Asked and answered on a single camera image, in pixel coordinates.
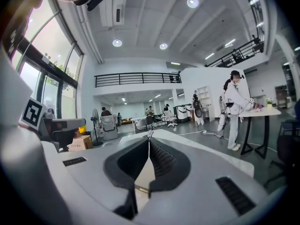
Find black office chair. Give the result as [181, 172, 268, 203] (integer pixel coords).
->
[264, 120, 300, 188]

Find black standing fan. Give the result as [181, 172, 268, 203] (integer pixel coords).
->
[90, 108, 104, 147]

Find white folding cart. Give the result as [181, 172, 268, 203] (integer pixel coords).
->
[100, 115, 119, 141]

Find black framed glass door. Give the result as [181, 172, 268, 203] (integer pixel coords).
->
[10, 0, 84, 128]

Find white office chair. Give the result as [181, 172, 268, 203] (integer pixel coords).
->
[163, 110, 178, 128]

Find white floor cable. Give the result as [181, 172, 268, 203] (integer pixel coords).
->
[177, 129, 229, 140]

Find person's black buttoned shirt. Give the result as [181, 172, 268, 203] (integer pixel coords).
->
[1, 0, 49, 64]

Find white desk with black legs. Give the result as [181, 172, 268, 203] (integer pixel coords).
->
[237, 106, 282, 159]

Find black head-mounted camera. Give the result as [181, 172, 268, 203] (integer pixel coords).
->
[86, 0, 108, 12]

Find black balcony railing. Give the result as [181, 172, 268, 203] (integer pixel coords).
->
[94, 72, 182, 88]

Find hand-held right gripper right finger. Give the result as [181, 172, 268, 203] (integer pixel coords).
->
[140, 137, 269, 225]

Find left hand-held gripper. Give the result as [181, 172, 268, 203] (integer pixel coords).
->
[21, 97, 87, 152]

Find white ceiling air conditioner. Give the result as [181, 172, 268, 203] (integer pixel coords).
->
[99, 0, 128, 28]

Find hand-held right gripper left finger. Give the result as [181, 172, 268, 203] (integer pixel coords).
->
[57, 137, 150, 225]

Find beige box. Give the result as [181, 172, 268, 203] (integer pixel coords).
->
[134, 159, 157, 187]

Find white bookshelf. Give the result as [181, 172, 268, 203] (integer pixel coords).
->
[196, 85, 215, 123]

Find large printed cardboard box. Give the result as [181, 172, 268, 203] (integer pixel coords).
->
[67, 135, 93, 152]

